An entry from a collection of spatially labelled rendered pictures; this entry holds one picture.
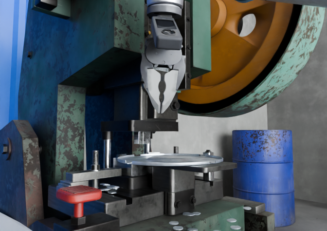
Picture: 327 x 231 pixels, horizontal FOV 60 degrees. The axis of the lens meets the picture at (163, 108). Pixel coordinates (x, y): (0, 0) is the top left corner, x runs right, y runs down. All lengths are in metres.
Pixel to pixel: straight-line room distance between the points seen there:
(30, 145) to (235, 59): 0.78
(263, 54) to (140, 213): 0.65
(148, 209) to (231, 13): 0.80
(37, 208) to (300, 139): 3.57
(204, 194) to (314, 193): 3.31
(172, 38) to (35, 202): 0.67
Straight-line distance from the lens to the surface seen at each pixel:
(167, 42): 0.50
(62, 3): 0.94
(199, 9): 0.98
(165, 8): 0.58
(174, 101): 0.83
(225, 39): 1.17
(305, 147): 4.10
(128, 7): 0.76
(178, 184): 0.76
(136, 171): 0.82
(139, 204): 0.71
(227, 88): 1.09
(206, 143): 3.06
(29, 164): 0.98
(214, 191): 0.94
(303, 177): 4.15
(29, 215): 0.96
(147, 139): 0.88
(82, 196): 0.49
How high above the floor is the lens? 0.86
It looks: 5 degrees up
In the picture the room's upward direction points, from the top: straight up
